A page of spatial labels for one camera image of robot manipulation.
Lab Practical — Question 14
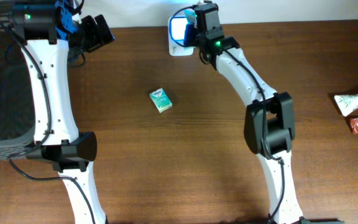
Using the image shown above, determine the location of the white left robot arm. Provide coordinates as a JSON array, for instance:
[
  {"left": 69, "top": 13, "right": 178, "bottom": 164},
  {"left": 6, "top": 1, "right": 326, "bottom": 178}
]
[{"left": 9, "top": 1, "right": 114, "bottom": 224}]

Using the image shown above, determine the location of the teal wet wipes packet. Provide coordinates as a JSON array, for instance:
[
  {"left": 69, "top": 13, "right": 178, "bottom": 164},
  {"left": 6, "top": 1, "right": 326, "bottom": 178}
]
[{"left": 184, "top": 9, "right": 196, "bottom": 25}]

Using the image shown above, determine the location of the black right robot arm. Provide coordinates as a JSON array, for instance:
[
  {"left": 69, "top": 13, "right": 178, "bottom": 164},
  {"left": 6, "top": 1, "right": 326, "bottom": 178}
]
[{"left": 184, "top": 1, "right": 303, "bottom": 223}]

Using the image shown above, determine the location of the small teal tissue pack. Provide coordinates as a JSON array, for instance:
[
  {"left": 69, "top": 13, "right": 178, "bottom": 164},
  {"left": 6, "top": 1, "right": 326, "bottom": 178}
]
[{"left": 149, "top": 88, "right": 173, "bottom": 113}]

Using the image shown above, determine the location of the white barcode scanner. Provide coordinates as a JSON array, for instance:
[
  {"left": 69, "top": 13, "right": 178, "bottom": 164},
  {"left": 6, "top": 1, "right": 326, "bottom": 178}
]
[{"left": 168, "top": 16, "right": 194, "bottom": 57}]

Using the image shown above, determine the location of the dark grey plastic basket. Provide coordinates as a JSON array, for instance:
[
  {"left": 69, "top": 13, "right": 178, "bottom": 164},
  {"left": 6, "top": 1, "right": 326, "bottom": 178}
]
[{"left": 0, "top": 1, "right": 35, "bottom": 160}]

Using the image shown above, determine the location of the white floral cream tube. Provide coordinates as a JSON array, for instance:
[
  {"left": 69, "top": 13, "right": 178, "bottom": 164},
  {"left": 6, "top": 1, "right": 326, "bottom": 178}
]
[{"left": 334, "top": 94, "right": 358, "bottom": 116}]

